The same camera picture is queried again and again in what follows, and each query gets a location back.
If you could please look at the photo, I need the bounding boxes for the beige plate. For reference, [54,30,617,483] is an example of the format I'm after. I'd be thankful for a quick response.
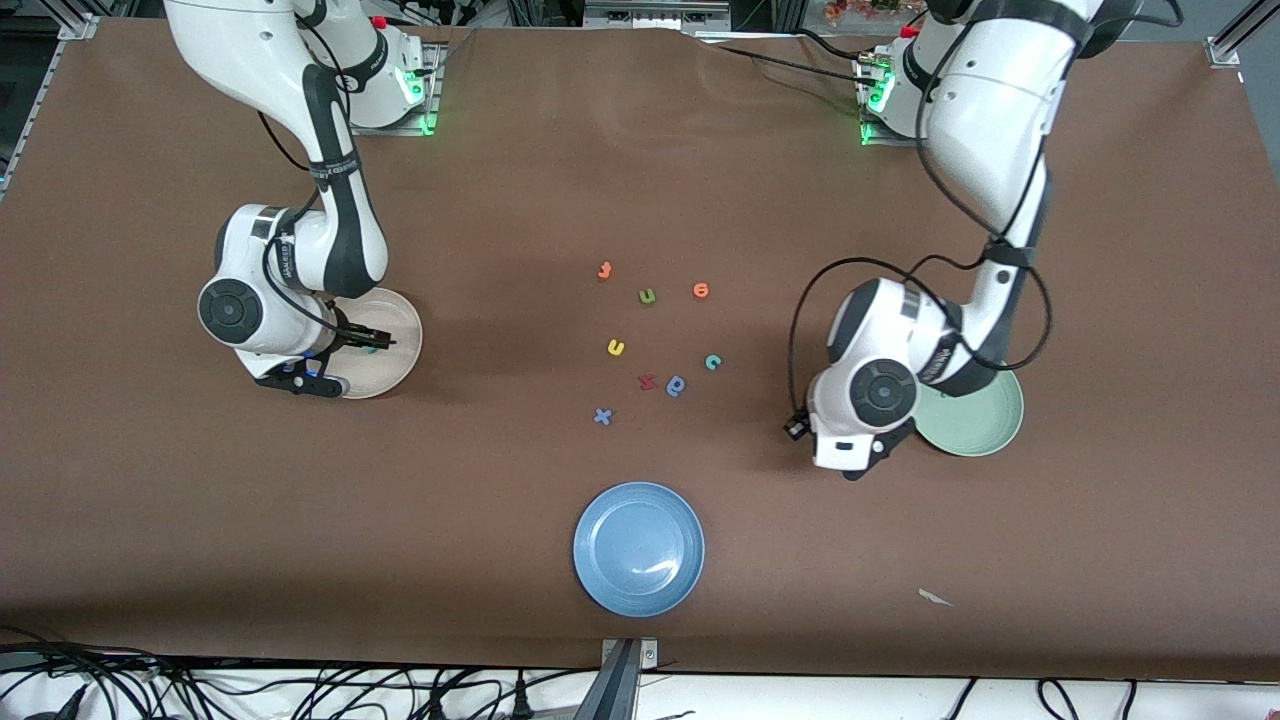
[335,287,424,400]

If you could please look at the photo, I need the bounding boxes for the green plate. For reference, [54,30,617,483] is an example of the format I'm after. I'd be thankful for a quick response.
[915,362,1025,458]

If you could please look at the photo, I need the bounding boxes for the blue plate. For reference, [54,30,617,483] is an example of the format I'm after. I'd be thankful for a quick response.
[572,481,706,618]

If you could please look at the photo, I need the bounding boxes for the brown table cover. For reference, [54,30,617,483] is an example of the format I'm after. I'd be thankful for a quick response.
[0,18,1280,683]

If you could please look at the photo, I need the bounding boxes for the orange decoration cluster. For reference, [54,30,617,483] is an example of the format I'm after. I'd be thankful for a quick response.
[823,0,906,23]

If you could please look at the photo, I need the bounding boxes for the grey metal box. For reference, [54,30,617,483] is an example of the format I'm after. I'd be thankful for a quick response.
[583,0,733,31]

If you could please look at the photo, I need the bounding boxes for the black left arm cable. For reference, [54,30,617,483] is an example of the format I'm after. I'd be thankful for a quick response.
[788,255,1054,421]

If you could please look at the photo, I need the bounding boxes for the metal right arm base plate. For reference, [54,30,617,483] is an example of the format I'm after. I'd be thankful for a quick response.
[345,42,441,137]

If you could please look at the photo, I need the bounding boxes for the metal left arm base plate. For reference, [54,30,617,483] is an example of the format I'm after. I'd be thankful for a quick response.
[858,55,926,149]

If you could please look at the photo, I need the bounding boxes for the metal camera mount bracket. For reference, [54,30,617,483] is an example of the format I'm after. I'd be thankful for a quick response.
[572,638,659,720]

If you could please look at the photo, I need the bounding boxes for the tangled black cables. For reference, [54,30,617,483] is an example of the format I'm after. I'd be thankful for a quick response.
[0,625,576,720]

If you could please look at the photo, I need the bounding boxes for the black cable on table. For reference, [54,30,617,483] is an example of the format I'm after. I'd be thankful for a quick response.
[715,28,873,86]

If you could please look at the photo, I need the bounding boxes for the aluminium frame rail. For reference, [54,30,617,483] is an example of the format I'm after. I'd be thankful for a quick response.
[0,12,101,196]

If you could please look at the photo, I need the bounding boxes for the aluminium frame corner post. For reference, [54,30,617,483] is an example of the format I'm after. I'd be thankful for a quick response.
[1205,0,1280,69]

